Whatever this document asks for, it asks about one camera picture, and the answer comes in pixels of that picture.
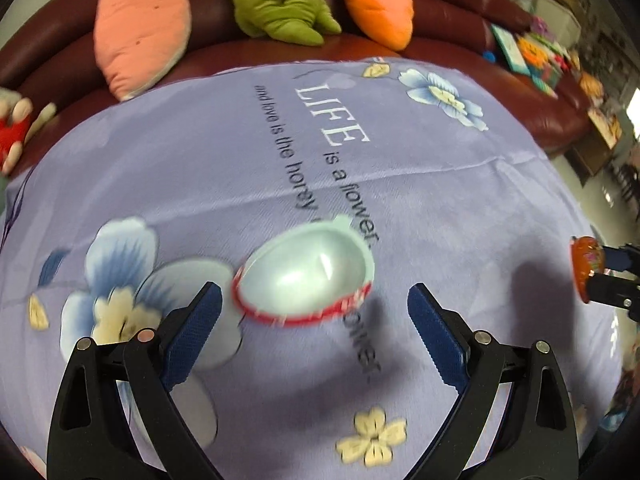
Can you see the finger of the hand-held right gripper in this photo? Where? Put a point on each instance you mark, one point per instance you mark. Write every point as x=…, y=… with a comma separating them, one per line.
x=612, y=292
x=620, y=259

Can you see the pile of assorted toys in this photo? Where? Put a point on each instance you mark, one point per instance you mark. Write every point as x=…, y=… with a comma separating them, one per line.
x=602, y=110

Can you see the orange egg-shaped package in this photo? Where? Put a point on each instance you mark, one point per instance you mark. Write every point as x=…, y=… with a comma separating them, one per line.
x=585, y=265

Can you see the green plush toy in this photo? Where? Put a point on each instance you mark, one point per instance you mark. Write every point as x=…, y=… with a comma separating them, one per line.
x=270, y=0

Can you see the white egg-shaped plastic shell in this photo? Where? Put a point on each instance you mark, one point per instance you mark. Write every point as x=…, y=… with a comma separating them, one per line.
x=300, y=275

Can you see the small blue ball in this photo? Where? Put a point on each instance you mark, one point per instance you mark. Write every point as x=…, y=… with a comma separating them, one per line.
x=488, y=55

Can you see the stack of colourful toys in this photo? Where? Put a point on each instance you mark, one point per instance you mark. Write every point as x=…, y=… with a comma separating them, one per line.
x=542, y=65

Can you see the teal book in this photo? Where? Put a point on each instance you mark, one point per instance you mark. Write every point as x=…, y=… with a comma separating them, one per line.
x=510, y=50

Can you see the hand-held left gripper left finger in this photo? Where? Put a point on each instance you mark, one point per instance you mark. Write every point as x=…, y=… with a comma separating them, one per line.
x=192, y=335

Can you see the purple floral tablecloth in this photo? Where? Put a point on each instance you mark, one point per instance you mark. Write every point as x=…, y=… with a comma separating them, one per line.
x=200, y=160

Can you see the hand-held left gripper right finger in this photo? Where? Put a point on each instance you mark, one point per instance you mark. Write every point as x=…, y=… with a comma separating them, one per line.
x=440, y=340

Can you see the cardboard box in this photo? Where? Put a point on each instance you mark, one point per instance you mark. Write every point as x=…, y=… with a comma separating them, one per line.
x=560, y=5

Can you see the pink rabbit plush pillow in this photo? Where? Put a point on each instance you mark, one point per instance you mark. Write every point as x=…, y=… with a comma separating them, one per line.
x=140, y=25

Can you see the dark red leather sofa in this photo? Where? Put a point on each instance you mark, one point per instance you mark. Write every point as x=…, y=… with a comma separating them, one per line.
x=450, y=25

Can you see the wooden side cabinet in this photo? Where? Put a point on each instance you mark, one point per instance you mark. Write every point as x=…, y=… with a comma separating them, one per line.
x=595, y=157

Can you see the orange carrot rabbit plush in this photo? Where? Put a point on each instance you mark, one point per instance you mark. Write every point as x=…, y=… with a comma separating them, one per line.
x=375, y=5

